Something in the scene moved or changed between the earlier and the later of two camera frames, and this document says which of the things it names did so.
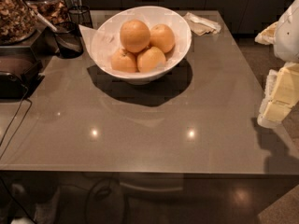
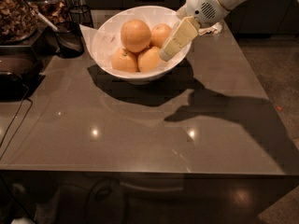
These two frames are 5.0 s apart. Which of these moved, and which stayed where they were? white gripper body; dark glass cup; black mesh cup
Moved: white gripper body
Stayed: dark glass cup; black mesh cup
